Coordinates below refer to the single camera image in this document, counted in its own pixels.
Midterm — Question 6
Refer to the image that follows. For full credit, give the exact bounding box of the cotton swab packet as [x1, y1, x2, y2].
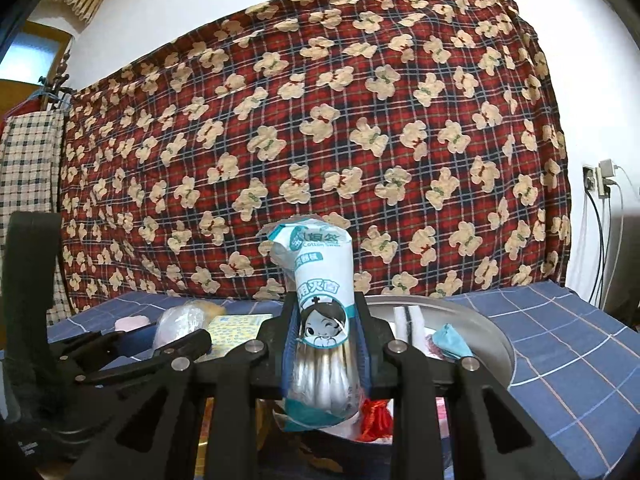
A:
[257, 214, 363, 433]

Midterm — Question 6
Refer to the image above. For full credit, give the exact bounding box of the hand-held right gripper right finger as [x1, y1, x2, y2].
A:
[350, 290, 581, 480]

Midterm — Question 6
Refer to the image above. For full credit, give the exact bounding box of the clear plastic bag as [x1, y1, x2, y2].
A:
[152, 302, 213, 356]

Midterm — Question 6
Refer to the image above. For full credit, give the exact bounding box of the white foam block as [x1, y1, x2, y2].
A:
[392, 305, 426, 348]

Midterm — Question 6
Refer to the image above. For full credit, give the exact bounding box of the teal cloth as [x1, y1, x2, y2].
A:
[431, 324, 473, 361]

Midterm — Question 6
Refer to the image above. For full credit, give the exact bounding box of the round metal basin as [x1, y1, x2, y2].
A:
[365, 294, 515, 391]

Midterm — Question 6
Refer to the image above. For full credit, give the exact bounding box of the black cable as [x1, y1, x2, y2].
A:
[585, 190, 610, 307]

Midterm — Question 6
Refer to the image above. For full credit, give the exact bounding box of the yellow dotted packet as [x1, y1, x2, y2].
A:
[205, 314, 273, 358]

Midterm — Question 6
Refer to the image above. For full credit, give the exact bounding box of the pink puff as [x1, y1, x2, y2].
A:
[114, 315, 151, 333]

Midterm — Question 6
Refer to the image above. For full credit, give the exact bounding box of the red satin pouch gold pattern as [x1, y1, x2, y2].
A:
[361, 399, 396, 443]

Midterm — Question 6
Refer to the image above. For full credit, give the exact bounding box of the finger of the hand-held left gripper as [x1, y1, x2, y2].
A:
[50, 327, 156, 358]
[75, 329, 213, 386]

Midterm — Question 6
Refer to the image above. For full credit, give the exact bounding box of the wall socket with plugs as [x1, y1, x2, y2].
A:
[597, 159, 621, 197]

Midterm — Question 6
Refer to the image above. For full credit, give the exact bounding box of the wooden window frame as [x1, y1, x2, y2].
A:
[0, 20, 76, 116]

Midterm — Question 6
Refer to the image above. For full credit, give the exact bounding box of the blue checked bedsheet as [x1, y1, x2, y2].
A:
[0, 280, 640, 480]

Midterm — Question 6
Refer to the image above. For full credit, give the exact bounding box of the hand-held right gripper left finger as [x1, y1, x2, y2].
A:
[65, 292, 296, 480]

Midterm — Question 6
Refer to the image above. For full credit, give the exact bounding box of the wooden coat rack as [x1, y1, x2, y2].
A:
[37, 42, 76, 111]

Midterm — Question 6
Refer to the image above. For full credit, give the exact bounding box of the red plaid bear blanket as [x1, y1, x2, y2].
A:
[57, 0, 573, 318]

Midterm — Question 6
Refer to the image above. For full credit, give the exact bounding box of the white cable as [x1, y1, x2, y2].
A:
[606, 165, 632, 312]

